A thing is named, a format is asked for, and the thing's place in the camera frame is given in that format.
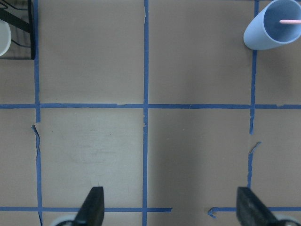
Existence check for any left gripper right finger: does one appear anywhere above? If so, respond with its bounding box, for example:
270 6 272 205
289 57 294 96
236 187 278 226

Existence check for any white mug left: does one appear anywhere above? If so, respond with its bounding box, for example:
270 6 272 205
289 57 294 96
0 20 11 56

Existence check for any light blue plastic cup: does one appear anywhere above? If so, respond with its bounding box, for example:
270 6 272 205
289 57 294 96
243 0 301 50

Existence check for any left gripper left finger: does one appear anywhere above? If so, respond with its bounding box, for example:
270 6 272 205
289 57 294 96
73 186 105 226

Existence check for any black wire mug rack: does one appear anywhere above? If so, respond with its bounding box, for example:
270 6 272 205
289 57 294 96
0 0 35 60

